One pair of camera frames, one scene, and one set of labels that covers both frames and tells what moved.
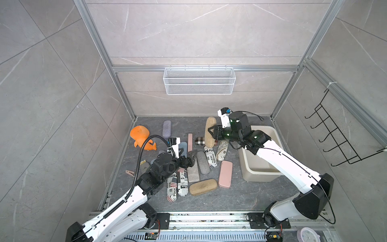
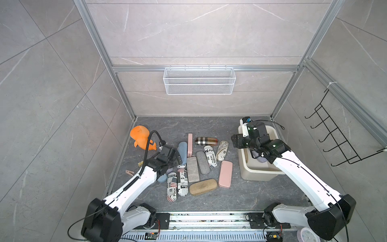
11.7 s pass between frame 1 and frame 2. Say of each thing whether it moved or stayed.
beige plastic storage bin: stayed
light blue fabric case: stayed
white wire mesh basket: stayed
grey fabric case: stayed
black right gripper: moved
